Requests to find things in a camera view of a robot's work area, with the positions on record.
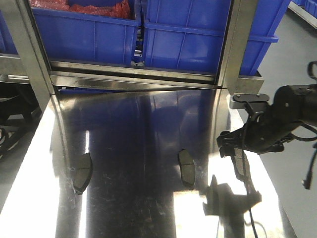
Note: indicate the blue bin far right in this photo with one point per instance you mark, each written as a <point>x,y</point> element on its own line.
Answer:
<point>267,18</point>

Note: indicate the blue plastic bin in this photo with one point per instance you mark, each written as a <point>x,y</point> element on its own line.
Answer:
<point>77,36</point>
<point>184,34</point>

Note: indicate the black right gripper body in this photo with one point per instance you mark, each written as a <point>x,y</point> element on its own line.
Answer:
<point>267,133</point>

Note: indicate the stainless steel rack frame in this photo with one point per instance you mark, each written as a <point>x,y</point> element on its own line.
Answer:
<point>31,64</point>

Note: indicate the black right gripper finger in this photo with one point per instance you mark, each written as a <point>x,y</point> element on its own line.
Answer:
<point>231,151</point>
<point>233,138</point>

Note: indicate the blue plastic bin right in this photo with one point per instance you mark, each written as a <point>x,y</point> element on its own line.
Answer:
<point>184,34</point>

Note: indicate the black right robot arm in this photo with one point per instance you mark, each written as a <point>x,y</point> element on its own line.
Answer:
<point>292,103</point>

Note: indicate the blue plastic bin left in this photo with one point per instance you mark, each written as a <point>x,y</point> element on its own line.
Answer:
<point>77,36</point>

